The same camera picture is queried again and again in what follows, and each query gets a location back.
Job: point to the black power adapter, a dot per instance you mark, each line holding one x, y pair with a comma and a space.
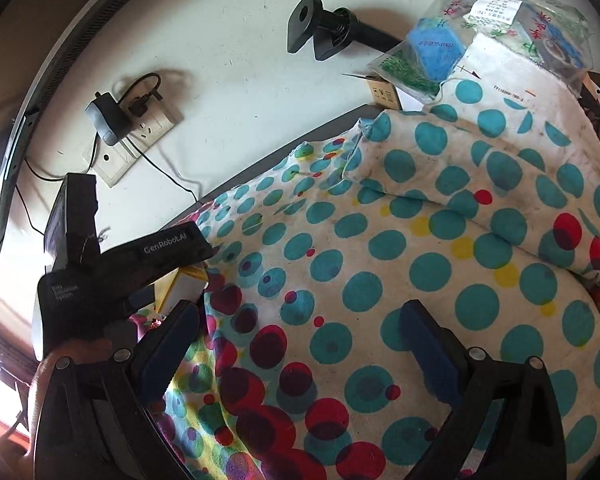
105, 117

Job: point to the small brown cardboard box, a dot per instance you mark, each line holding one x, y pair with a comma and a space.
385, 94

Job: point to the white wall power socket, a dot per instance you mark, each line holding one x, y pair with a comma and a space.
152, 127

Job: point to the black clamp mount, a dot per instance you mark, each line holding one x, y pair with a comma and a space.
325, 25

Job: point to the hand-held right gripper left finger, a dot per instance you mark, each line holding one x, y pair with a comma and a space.
170, 345

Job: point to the white single-hole wall plate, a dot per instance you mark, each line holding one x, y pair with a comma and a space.
110, 162

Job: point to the yellow cardboard box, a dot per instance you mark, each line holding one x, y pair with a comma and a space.
182, 287

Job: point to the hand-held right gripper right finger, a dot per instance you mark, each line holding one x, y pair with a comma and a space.
425, 345

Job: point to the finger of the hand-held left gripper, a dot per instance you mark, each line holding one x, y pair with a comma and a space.
141, 299

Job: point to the polka dot cloth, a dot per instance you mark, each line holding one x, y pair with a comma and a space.
380, 260

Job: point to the clear plastic bag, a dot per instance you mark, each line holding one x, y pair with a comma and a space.
430, 45

